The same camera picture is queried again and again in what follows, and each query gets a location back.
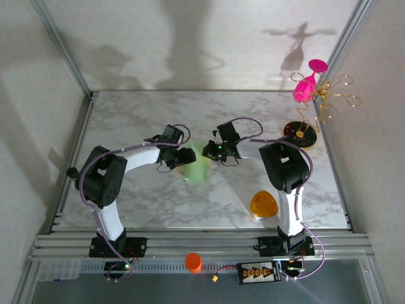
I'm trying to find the perforated grey cable duct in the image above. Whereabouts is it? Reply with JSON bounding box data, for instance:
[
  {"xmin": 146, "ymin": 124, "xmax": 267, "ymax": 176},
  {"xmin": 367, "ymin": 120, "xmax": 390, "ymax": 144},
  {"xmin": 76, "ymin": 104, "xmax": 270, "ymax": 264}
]
[{"xmin": 78, "ymin": 261, "xmax": 241, "ymax": 274}]

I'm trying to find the orange translucent dome bowl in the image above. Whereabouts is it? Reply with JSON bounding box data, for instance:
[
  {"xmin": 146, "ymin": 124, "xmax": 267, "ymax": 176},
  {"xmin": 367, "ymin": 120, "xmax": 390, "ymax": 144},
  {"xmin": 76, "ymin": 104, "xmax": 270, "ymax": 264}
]
[{"xmin": 249, "ymin": 189, "xmax": 280, "ymax": 219}]

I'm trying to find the gold wire glass rack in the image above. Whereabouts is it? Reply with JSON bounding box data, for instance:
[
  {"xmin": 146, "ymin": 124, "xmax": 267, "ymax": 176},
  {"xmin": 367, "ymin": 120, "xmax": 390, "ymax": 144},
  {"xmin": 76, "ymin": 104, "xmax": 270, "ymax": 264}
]
[{"xmin": 282, "ymin": 72, "xmax": 362, "ymax": 149}]

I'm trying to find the orange plastic cup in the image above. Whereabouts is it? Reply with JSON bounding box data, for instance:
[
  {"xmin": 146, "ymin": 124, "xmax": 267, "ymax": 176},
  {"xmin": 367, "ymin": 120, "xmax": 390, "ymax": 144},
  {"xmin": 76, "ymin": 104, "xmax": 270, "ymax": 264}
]
[{"xmin": 185, "ymin": 252, "xmax": 203, "ymax": 274}]

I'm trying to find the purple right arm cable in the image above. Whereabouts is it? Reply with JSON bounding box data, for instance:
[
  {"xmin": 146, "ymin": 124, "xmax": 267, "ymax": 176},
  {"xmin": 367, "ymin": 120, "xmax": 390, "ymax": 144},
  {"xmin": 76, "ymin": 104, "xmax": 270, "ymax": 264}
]
[{"xmin": 230, "ymin": 117, "xmax": 327, "ymax": 281}]

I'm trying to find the clear plastic organiser box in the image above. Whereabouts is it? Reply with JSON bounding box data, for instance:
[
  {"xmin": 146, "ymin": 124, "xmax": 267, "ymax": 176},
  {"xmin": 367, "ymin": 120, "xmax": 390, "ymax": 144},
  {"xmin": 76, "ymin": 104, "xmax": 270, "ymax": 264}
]
[{"xmin": 37, "ymin": 258, "xmax": 82, "ymax": 282}]

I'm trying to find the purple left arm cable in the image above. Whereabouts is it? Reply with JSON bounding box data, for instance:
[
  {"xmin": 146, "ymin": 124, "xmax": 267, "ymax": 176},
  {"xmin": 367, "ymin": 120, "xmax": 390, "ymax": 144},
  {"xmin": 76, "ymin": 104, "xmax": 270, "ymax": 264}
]
[{"xmin": 77, "ymin": 123, "xmax": 192, "ymax": 282}]

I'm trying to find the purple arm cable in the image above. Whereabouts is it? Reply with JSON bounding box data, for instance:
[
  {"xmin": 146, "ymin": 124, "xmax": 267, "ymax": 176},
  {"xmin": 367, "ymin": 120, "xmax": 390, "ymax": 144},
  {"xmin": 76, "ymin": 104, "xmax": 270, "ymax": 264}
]
[
  {"xmin": 230, "ymin": 117, "xmax": 327, "ymax": 281},
  {"xmin": 77, "ymin": 123, "xmax": 192, "ymax": 282}
]

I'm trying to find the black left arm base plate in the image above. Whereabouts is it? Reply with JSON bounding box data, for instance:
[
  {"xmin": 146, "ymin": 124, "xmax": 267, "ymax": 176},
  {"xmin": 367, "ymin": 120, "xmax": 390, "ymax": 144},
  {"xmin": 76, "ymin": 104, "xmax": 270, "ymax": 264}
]
[{"xmin": 88, "ymin": 236, "xmax": 148, "ymax": 258}]

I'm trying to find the black power distribution board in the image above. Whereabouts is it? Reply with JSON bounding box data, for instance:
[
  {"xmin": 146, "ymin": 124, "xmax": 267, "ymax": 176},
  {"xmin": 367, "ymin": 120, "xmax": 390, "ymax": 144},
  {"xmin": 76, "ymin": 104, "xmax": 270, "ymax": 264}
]
[{"xmin": 237, "ymin": 261, "xmax": 282, "ymax": 284}]

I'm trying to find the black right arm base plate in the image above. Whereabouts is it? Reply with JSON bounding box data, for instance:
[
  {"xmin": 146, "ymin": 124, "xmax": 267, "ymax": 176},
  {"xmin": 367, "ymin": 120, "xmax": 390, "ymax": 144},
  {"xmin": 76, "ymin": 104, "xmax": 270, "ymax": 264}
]
[{"xmin": 258, "ymin": 236, "xmax": 316, "ymax": 257}]

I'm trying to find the red wire with yellow plug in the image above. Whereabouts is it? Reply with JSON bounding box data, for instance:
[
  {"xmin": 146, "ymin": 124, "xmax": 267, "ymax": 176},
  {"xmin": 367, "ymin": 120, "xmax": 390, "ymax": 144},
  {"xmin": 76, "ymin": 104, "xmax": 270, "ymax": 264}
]
[{"xmin": 211, "ymin": 265, "xmax": 241, "ymax": 282}]

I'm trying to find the light green paper sheet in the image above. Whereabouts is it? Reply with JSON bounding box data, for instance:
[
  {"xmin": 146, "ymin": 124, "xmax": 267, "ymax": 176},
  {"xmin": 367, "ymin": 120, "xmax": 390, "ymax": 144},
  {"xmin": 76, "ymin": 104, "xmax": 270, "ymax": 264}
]
[{"xmin": 184, "ymin": 139, "xmax": 211, "ymax": 183}]

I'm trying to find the small circuit board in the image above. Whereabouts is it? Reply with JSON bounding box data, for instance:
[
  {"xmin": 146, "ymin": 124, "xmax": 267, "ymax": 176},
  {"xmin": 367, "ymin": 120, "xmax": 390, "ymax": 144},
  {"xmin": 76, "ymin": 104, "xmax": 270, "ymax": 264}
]
[
  {"xmin": 104, "ymin": 261, "xmax": 140, "ymax": 274},
  {"xmin": 282, "ymin": 259, "xmax": 306, "ymax": 275}
]

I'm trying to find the pink plastic wine glass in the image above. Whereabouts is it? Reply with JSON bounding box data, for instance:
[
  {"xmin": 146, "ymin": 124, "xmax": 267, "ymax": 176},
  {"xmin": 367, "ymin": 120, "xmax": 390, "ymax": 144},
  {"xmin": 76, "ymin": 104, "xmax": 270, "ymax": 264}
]
[{"xmin": 292, "ymin": 59, "xmax": 329, "ymax": 104}]

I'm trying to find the aluminium extrusion frame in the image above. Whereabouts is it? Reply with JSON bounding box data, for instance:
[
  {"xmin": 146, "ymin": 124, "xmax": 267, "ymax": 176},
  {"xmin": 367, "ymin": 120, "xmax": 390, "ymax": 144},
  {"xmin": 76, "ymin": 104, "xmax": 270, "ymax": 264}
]
[{"xmin": 11, "ymin": 0, "xmax": 390, "ymax": 304}]

